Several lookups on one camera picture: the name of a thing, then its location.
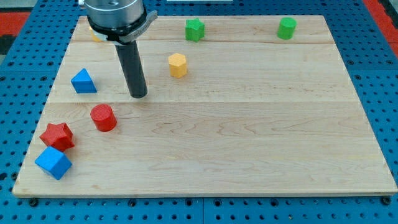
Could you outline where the red star block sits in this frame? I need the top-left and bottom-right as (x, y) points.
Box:
(39, 123), (75, 152)

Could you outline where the yellow hexagon block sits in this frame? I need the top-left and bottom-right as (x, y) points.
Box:
(168, 53), (187, 78)

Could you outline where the green star block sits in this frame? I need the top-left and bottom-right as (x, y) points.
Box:
(185, 18), (205, 42)

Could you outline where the yellow block behind arm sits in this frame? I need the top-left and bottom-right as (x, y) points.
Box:
(89, 26), (104, 42)

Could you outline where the green cylinder block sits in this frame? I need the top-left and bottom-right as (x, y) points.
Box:
(277, 17), (297, 40)

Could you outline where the red cylinder block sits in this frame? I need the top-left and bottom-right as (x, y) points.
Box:
(90, 104), (117, 132)

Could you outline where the wooden board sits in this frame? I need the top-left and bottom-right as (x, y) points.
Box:
(12, 15), (397, 198)

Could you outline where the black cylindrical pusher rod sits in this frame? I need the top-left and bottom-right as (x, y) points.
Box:
(115, 41), (147, 98)

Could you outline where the blue cube block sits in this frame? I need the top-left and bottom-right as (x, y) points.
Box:
(35, 146), (72, 180)

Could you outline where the blue triangle block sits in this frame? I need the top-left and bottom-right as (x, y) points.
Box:
(71, 68), (97, 94)

